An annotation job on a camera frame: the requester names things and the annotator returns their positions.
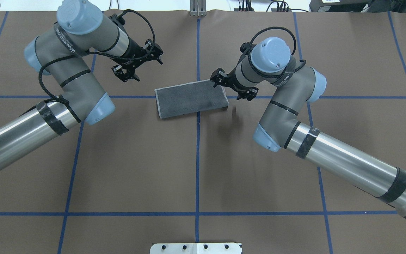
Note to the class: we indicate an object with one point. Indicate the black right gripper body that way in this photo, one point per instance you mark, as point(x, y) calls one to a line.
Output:
point(232, 83)

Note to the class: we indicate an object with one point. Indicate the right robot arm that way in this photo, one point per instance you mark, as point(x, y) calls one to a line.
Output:
point(297, 85)

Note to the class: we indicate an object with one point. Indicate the aluminium frame post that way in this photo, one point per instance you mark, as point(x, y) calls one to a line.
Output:
point(198, 8)

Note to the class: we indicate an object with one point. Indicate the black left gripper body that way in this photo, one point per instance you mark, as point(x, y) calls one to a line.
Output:
point(131, 53)

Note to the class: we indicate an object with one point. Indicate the pink and grey towel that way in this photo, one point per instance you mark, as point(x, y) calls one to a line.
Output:
point(189, 98)

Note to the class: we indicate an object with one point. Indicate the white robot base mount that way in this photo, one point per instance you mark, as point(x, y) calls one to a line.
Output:
point(197, 248)

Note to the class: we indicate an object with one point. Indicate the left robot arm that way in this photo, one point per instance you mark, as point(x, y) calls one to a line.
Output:
point(74, 93)

